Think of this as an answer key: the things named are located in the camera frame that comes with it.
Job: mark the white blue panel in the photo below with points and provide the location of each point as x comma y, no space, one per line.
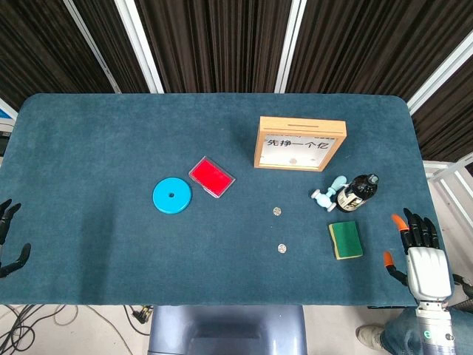
5,114

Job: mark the green yellow sponge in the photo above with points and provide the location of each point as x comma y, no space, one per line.
347,240

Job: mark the white aluminium frame rails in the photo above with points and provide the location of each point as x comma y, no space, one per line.
449,174

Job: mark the blue jeans leg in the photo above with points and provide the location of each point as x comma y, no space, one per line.
401,333

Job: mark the beige sneaker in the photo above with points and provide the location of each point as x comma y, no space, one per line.
371,337

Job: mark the black power plug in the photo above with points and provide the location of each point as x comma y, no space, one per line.
142,315

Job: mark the blue disc with hole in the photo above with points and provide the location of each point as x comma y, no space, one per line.
162,199

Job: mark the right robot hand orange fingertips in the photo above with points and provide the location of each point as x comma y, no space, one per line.
428,270

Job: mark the thin grey frame post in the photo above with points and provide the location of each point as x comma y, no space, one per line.
93,48

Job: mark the teal table cloth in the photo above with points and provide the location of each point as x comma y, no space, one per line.
111,148

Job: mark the black pleated curtain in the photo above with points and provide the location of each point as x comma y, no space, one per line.
221,44

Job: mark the black chair caster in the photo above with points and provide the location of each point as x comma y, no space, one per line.
463,284

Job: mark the wooden coin box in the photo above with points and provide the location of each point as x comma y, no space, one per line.
269,127

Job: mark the white aluminium frame post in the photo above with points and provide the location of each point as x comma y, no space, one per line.
290,48
439,74
138,44

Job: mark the red card in clear case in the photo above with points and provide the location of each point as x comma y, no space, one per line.
212,176

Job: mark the light blue toy dumbbell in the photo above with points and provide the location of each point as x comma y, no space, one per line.
323,200

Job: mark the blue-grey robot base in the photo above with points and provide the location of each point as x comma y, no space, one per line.
221,329

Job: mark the dark glass bottle with label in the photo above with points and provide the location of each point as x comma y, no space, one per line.
358,192

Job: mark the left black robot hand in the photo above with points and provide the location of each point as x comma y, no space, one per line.
5,218

